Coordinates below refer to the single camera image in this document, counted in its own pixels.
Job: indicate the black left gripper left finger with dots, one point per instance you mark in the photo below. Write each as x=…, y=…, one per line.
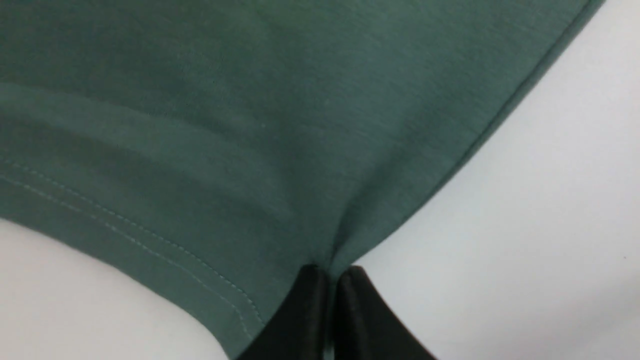
x=298, y=328

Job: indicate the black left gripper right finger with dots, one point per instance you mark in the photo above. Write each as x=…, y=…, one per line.
x=365, y=327

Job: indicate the green long sleeve shirt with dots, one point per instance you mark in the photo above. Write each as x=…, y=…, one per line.
x=209, y=149

